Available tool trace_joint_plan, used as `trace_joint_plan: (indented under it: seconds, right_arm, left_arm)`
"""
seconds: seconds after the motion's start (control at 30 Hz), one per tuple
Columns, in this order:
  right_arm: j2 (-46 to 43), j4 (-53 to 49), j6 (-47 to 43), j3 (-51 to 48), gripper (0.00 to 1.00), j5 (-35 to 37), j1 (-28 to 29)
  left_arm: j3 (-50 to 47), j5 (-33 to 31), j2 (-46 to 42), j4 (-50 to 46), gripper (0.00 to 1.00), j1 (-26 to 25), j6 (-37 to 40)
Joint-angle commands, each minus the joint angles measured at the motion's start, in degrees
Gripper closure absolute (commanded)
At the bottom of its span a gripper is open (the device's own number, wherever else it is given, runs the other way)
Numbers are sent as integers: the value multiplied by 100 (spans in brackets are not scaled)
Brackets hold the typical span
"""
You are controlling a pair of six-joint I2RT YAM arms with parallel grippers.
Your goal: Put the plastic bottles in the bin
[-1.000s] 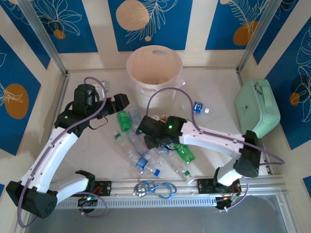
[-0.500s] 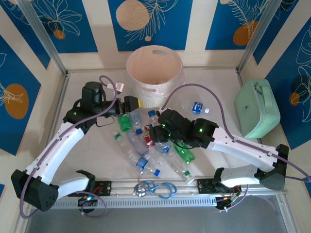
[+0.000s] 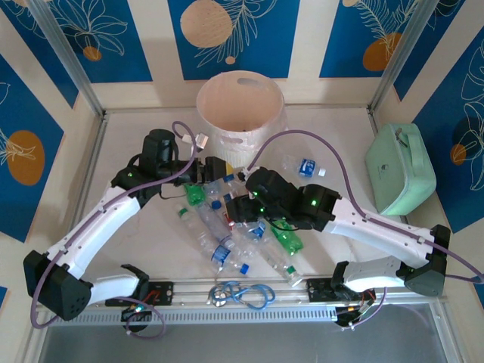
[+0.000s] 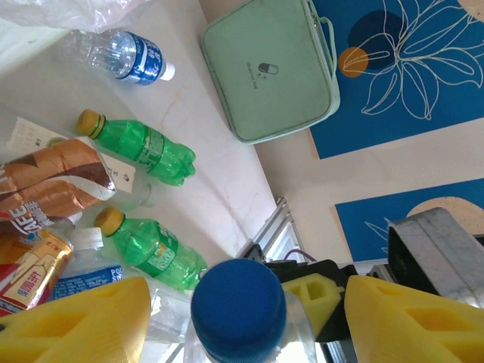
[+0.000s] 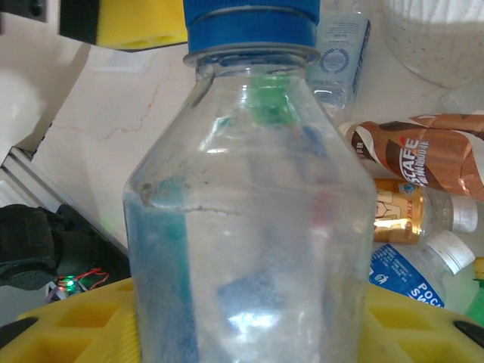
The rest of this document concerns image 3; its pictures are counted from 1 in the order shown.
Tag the clear bottle blue label white cap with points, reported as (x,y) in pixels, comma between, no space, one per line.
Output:
(307,167)

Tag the green plastic bottle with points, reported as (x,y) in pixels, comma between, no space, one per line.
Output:
(194,194)
(289,240)

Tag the small clear bottle blue label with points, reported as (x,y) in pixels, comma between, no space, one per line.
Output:
(258,231)

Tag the red gold drink bottle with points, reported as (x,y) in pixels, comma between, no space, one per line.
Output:
(229,223)

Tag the clear bottle green label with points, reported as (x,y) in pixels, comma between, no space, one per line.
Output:
(281,266)

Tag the crushed clear bottle pale label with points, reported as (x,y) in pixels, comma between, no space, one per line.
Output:
(216,204)

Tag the long clear plastic bottle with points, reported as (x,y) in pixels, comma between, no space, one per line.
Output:
(211,221)

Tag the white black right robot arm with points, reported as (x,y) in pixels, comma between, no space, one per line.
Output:
(378,230)

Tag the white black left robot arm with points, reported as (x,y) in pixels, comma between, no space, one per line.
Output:
(98,223)

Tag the white plastic bin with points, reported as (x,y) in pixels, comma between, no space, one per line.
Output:
(230,151)

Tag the mint green zip case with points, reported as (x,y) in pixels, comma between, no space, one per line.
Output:
(401,170)

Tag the grey front panel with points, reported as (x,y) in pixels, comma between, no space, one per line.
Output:
(242,346)

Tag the black right mount plate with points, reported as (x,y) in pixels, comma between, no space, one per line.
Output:
(317,291)

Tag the black mount plate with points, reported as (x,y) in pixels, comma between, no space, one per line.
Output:
(317,291)
(164,293)

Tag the aluminium frame post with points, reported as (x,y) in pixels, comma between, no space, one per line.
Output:
(69,56)
(400,56)

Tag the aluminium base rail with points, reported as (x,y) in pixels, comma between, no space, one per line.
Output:
(193,293)

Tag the black left mount plate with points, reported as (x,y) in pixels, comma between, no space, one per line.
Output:
(164,293)

